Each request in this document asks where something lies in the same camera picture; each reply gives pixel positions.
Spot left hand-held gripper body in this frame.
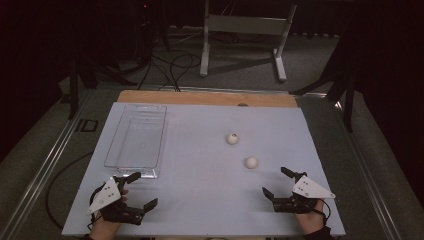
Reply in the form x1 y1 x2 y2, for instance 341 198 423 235
87 175 148 226

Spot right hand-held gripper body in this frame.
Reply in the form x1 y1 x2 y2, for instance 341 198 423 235
271 171 337 215

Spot clear plastic container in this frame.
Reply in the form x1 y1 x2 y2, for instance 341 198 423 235
104 103 168 179

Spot person's left hand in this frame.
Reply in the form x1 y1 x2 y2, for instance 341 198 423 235
89 189 130 240

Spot person's right hand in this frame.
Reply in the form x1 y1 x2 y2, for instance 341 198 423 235
294 198 327 236

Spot pale blue table mat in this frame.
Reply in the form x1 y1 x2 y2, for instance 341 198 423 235
61 101 347 238

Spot black stand legs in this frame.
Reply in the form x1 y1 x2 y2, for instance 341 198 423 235
67 54 138 121
289 33 359 134

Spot white metal stand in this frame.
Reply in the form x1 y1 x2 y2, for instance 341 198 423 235
199 0 298 83

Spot left hand-held gripper cable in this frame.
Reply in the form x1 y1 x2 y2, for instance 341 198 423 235
87 185 108 232

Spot hand-held gripper cable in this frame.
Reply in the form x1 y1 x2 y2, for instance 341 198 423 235
87 185 108 232
313 198 333 222

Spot right hand-held gripper cable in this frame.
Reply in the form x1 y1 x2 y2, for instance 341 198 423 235
313 198 333 222

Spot metal floor rail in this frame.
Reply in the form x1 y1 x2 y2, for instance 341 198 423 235
333 99 403 240
0 89 93 240

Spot black cable on floor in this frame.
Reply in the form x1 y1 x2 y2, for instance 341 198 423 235
44 150 95 231

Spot black floor cables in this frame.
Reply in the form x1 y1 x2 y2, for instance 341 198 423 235
137 51 203 93

